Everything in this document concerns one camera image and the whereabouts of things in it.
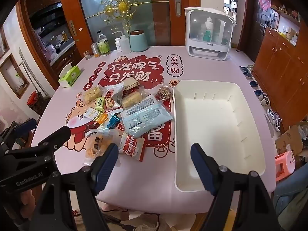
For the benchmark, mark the orange small packet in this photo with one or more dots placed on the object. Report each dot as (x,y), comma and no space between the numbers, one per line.
(103,118)

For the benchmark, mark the pink paper sign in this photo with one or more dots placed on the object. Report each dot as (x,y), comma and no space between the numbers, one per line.
(264,3)

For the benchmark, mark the small glass jar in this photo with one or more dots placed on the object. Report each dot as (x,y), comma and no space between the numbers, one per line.
(87,55)

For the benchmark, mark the person's leg in jeans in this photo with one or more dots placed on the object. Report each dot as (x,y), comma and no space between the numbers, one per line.
(291,197)

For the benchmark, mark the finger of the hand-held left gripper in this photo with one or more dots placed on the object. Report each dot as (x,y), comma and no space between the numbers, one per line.
(25,125)
(54,137)

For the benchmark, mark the pink plastic stool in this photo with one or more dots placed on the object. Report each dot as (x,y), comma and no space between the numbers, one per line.
(285,163)

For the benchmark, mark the white yellow small packet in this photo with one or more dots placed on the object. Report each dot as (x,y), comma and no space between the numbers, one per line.
(92,113)

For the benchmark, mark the nut mix clear packet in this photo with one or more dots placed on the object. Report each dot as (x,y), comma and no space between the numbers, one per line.
(164,92)

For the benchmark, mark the white countertop storage cabinet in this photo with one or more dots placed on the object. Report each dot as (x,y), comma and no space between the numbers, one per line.
(209,50)

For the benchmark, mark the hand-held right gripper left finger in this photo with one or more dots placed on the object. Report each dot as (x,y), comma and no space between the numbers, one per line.
(107,168)

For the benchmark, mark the brown snowflake packet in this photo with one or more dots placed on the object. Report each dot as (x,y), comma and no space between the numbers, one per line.
(91,126)

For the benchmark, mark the crumbly biscuit clear packet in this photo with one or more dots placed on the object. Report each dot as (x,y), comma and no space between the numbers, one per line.
(92,94)

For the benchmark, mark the egg yolk pastry packet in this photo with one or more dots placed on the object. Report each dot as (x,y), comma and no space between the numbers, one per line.
(96,144)

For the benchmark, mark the wooden wall frame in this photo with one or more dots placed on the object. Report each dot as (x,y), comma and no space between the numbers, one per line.
(12,77)

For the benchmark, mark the row of shoes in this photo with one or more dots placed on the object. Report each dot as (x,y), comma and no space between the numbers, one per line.
(272,116)

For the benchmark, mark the white bottle teal label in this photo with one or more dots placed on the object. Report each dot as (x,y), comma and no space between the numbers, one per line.
(208,31)

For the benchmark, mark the wooden cabinet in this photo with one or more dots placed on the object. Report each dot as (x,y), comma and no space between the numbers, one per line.
(284,72)

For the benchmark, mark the dark front door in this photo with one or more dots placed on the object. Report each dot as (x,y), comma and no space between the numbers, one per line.
(257,33)

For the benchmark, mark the red white snack packet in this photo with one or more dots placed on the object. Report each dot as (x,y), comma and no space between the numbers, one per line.
(112,97)

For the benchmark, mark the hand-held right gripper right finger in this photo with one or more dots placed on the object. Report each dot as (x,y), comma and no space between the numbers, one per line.
(204,170)

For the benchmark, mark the teal canister brown lid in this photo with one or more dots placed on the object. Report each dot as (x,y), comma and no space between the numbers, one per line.
(138,41)

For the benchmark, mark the white pill bottle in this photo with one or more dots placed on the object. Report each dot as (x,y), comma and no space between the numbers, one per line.
(118,45)

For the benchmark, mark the frosted glass sliding door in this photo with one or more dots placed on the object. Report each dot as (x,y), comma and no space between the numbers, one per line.
(154,16)

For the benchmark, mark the blue white small packet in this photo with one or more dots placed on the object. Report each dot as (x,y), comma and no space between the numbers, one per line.
(113,121)

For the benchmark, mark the white squeeze bottle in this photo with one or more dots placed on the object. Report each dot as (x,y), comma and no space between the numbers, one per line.
(125,45)

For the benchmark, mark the person's left hand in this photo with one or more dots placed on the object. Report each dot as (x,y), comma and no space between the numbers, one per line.
(27,203)

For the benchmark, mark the kitchen counter with dishes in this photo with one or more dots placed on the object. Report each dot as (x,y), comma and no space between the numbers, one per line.
(57,45)

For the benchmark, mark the red bucket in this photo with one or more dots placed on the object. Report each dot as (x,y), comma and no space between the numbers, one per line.
(33,99)

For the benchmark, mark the cardboard box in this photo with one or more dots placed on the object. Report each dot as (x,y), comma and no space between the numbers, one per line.
(288,139)

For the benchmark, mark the white plastic bin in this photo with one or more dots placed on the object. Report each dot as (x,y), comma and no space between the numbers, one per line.
(211,125)

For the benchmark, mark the sandwich cracker packet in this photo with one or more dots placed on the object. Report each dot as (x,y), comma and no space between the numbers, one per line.
(131,83)

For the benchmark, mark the green tissue box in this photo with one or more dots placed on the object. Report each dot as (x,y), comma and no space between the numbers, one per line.
(69,75)

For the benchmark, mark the crumbly pastry clear packet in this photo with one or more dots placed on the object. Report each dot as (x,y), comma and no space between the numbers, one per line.
(132,99)

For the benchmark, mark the wooden display shelf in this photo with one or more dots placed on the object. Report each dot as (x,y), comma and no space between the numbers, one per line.
(286,16)

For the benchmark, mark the glass bottle green label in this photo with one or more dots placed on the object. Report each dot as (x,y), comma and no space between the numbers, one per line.
(103,44)

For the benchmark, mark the red small packet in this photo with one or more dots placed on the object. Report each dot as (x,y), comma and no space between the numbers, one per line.
(128,92)

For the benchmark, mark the red cookie packet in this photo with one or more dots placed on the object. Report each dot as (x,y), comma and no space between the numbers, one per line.
(133,148)

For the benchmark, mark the green small packet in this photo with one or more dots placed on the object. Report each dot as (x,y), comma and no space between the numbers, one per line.
(99,103)

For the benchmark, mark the large light blue packet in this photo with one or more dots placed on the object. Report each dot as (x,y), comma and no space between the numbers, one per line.
(144,118)

